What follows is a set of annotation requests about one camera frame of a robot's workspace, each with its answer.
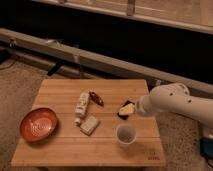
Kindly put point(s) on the white tube bottle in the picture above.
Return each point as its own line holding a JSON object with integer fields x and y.
{"x": 81, "y": 107}

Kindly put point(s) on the dark red pepper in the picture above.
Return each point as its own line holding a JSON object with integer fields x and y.
{"x": 96, "y": 98}

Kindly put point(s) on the metal rail frame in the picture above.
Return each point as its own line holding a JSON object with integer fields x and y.
{"x": 99, "y": 62}

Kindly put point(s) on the translucent ceramic cup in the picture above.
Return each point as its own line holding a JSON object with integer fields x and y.
{"x": 125, "y": 134}

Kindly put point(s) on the wooden table board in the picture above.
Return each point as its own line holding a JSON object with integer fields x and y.
{"x": 69, "y": 147}

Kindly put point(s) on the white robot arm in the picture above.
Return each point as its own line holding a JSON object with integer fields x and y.
{"x": 175, "y": 98}

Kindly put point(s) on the red ceramic bowl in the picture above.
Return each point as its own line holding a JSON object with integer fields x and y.
{"x": 38, "y": 124}

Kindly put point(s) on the blue device on floor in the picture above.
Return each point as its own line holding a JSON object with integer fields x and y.
{"x": 206, "y": 148}

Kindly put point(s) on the pale rectangular sponge block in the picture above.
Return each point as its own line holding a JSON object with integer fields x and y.
{"x": 89, "y": 125}

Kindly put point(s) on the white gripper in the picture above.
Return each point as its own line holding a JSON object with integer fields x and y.
{"x": 129, "y": 108}

